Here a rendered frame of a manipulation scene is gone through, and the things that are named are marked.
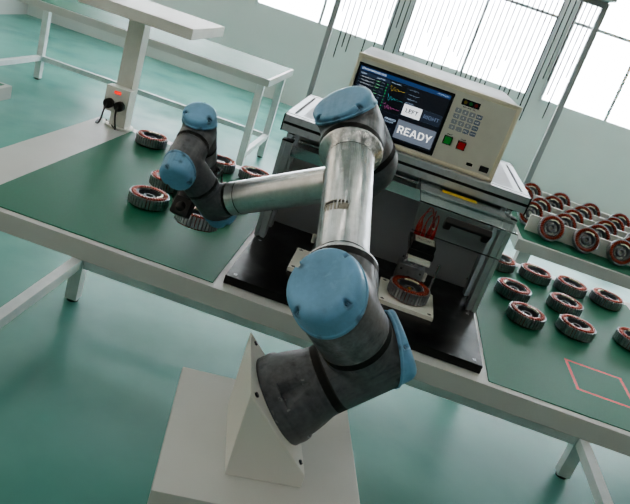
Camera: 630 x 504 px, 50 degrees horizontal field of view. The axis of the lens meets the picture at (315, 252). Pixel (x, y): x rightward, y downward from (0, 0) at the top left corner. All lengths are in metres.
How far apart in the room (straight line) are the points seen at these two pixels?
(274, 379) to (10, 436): 1.30
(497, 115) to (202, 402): 1.05
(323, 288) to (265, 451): 0.28
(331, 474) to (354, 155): 0.53
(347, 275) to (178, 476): 0.39
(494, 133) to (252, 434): 1.09
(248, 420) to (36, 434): 1.30
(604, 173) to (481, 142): 6.74
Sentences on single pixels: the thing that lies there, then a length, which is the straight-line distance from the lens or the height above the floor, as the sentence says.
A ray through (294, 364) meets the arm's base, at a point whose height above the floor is 0.92.
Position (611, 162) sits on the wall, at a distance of 8.51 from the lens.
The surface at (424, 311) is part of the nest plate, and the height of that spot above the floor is 0.78.
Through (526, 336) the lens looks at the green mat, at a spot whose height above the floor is 0.75.
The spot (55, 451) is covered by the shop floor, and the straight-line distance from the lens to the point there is 2.19.
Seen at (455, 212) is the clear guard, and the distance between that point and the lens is 1.62.
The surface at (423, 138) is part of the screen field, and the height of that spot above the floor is 1.17.
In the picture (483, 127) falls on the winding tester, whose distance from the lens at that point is 1.81.
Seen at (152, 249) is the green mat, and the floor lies 0.75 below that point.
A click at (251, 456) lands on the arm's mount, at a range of 1.06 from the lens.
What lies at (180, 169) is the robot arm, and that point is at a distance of 1.42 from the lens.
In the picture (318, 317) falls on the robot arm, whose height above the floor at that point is 1.05.
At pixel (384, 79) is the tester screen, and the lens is 1.79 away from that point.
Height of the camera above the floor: 1.46
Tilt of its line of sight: 21 degrees down
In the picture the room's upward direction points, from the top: 19 degrees clockwise
